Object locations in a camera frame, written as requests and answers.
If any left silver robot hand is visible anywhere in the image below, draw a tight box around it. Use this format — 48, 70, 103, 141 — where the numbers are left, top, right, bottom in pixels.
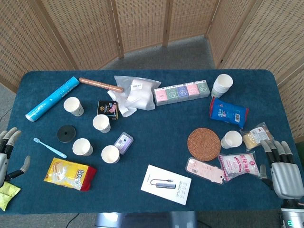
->
0, 127, 31, 188

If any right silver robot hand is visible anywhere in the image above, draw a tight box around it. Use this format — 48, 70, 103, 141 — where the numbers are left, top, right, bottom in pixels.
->
259, 139, 304, 200

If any white paper cup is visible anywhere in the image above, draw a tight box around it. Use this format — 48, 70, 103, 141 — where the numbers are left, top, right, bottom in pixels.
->
72, 138, 94, 157
220, 130, 243, 150
63, 96, 85, 117
101, 145, 120, 164
92, 114, 112, 133

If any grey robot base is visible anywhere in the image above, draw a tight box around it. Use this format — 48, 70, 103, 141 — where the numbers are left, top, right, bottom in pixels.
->
94, 210, 198, 228

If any black round disc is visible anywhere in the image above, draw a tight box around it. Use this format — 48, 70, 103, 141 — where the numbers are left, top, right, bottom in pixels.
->
56, 124, 77, 143

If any brown round woven coaster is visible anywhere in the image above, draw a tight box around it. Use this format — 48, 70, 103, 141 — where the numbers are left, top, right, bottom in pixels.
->
187, 128, 222, 162

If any yellow-green snack bag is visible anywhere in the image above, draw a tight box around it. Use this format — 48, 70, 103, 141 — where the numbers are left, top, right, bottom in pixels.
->
0, 181, 21, 212

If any light blue toothbrush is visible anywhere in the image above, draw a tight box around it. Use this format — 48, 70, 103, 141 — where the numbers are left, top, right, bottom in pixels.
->
33, 137, 68, 159

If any clear pink-print candy bag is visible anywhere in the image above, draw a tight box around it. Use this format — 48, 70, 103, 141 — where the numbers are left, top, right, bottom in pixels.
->
218, 152, 260, 182

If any clear bag of biscuits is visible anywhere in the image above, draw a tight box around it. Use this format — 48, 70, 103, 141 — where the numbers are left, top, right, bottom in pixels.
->
239, 122, 276, 152

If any yellow and red snack bag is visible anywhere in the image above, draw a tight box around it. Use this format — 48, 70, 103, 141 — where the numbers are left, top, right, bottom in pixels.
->
43, 157, 97, 191

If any light blue paper roll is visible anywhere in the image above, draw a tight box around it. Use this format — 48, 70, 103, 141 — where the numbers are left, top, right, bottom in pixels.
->
25, 76, 80, 123

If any pink flat blister pack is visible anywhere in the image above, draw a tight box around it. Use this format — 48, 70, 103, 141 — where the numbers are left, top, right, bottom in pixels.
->
185, 157, 225, 185

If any blue snack bag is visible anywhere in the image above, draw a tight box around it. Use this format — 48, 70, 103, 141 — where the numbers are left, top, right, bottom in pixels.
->
209, 96, 250, 129

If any black box with pink print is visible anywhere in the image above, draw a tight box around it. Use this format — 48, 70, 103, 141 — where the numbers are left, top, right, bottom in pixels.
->
96, 100, 119, 121

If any stack of white paper cups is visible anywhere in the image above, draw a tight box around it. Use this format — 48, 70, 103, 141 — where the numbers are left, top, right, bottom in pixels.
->
210, 74, 234, 99

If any small lavender plastic case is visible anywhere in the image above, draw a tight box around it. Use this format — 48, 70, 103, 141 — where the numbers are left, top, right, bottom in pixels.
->
113, 132, 134, 155

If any white USB hub box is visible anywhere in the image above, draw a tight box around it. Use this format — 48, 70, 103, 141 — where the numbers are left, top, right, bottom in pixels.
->
140, 164, 192, 206

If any copper brown tube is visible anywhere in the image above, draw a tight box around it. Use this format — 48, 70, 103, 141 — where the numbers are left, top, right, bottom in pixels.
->
78, 77, 124, 94

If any crumpled white plastic bag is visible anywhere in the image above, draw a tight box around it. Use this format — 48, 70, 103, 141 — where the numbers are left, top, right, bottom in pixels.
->
106, 89, 137, 117

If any pastel tissue pack row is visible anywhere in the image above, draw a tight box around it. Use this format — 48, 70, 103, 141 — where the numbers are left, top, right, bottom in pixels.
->
153, 79, 211, 106

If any blue carpet table cover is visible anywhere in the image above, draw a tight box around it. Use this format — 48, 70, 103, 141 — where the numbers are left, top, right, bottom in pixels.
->
0, 69, 304, 216

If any white frosted zip bag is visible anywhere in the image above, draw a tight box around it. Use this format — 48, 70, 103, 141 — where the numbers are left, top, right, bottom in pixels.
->
114, 75, 162, 111

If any woven bamboo folding screen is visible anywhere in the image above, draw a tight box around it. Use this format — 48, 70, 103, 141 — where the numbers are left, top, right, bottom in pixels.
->
0, 0, 304, 143

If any thin black floor cable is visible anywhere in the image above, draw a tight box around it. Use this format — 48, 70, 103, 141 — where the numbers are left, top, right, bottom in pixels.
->
0, 107, 12, 122

